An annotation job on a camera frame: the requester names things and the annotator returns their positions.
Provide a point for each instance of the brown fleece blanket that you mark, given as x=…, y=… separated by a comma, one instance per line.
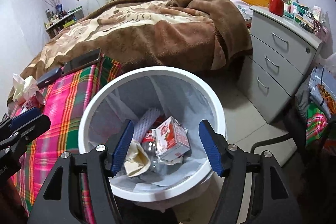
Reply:
x=194, y=35

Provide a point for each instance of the red strawberry milk carton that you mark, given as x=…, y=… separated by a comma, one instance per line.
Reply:
x=171, y=140

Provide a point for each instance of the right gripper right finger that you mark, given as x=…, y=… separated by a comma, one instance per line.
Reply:
x=215, y=146

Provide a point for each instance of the red jar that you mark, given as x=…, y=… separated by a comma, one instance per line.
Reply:
x=276, y=7

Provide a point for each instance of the red drink milk can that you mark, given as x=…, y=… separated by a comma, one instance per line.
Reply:
x=33, y=99

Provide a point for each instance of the clear plastic cola bottle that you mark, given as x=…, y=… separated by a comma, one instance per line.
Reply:
x=149, y=145

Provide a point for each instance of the black chair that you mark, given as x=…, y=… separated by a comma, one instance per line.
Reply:
x=297, y=131

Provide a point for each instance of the black smartphone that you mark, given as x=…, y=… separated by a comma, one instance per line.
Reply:
x=83, y=61

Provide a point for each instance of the cluttered shelf desk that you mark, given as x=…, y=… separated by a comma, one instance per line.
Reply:
x=58, y=24

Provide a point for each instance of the grey drawer cabinet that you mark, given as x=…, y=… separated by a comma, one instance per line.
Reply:
x=282, y=54

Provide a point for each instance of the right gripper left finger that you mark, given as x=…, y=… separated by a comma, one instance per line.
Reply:
x=118, y=147

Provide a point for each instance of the tissue pack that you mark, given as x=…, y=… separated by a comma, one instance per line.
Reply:
x=23, y=88

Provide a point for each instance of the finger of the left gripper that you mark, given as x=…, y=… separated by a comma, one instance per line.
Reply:
x=16, y=144
x=12, y=124

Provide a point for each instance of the white foam fruit net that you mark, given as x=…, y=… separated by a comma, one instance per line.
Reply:
x=145, y=123

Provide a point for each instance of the pink plaid cloth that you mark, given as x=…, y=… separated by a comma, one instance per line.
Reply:
x=65, y=102

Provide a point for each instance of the white round trash bin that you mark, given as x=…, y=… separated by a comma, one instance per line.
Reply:
x=166, y=162

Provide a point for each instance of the dark blue glasses case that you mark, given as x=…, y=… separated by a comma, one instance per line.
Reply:
x=49, y=77

